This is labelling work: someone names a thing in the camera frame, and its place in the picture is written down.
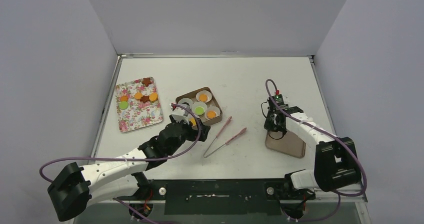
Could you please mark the aluminium frame rail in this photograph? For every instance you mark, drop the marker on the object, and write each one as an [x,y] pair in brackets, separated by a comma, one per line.
[351,199]

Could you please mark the white paper cup back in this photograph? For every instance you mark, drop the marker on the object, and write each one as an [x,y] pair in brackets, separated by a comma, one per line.
[204,92]

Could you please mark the brown square cookie box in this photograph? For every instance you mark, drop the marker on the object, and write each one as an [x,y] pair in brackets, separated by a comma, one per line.
[213,102]

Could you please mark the pink cat paw tongs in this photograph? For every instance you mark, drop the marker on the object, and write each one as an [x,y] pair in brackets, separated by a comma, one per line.
[224,137]

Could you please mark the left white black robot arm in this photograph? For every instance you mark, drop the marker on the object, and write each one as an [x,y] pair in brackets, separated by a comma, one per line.
[75,187]

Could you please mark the white paper cup centre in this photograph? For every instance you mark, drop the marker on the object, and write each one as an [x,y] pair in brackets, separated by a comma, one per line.
[201,104]

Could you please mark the brown star cookie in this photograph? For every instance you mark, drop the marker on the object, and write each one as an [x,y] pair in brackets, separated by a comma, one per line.
[146,81]
[144,99]

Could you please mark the green round cookie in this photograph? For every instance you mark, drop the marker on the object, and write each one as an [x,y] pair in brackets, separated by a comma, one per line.
[123,105]
[199,110]

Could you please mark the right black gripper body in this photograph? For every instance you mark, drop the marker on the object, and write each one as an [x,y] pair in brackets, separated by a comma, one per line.
[275,120]

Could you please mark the orange flower cookie tray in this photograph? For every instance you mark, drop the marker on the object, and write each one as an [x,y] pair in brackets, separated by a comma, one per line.
[138,96]

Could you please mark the white paper cup right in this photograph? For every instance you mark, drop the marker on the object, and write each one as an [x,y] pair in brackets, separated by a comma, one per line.
[213,108]

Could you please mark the orange round cookie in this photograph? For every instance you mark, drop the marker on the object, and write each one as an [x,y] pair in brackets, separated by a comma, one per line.
[203,98]
[153,97]

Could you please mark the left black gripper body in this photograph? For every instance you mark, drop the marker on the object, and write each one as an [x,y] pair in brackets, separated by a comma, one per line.
[188,133]

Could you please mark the floral cookie tray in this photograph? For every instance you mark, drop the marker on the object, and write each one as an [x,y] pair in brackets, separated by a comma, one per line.
[138,115]

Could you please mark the brown star cookie centre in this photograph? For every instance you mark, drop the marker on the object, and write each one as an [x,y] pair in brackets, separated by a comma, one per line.
[144,99]

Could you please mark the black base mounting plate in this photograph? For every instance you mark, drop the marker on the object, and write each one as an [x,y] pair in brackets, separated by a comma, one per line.
[223,197]

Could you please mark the brown box lid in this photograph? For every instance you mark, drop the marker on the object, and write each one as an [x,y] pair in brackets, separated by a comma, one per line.
[289,143]

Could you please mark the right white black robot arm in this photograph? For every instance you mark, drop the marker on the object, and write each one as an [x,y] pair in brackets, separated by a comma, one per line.
[290,131]

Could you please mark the white paper cup left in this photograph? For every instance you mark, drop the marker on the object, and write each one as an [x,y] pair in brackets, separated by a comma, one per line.
[186,101]

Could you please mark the orange cookie far left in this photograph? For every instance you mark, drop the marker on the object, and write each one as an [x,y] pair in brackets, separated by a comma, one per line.
[124,99]

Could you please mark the white paper cup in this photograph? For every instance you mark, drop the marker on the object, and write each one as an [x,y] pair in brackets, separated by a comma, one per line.
[204,92]
[186,101]
[201,104]
[213,108]

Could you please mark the orange flower cookie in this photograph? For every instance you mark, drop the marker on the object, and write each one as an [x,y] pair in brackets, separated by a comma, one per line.
[211,115]

